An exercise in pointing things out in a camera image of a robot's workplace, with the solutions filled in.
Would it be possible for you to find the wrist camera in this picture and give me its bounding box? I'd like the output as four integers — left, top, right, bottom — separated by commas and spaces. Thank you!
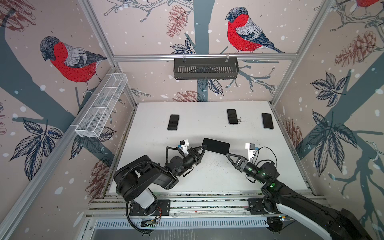
178, 140, 190, 157
245, 143, 259, 162

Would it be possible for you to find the black hanging basket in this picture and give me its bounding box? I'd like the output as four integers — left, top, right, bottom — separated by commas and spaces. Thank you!
174, 58, 239, 80

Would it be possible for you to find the white wire mesh basket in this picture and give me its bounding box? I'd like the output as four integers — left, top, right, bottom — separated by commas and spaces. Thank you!
75, 73, 128, 138

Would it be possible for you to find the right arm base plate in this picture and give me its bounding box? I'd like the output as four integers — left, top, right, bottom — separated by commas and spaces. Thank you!
247, 198, 277, 215

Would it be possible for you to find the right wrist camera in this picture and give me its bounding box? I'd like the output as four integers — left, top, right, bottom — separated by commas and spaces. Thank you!
245, 143, 259, 162

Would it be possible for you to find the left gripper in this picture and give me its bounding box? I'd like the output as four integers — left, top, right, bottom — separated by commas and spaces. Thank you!
176, 145, 207, 178

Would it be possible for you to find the black phone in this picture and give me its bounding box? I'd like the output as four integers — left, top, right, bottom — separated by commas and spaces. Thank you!
262, 113, 274, 130
167, 115, 180, 131
227, 109, 239, 125

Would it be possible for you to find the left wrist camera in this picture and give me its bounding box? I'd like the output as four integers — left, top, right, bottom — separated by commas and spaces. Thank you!
178, 140, 190, 157

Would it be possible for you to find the aluminium mounting rail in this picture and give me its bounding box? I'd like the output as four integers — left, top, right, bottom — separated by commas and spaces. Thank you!
85, 191, 328, 220

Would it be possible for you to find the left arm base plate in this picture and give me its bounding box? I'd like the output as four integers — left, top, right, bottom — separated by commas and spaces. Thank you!
129, 200, 171, 217

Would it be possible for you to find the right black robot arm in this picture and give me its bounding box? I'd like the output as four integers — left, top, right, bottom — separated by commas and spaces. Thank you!
226, 153, 372, 240

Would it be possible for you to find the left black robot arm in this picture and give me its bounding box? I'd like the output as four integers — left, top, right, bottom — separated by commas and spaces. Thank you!
114, 145, 207, 216

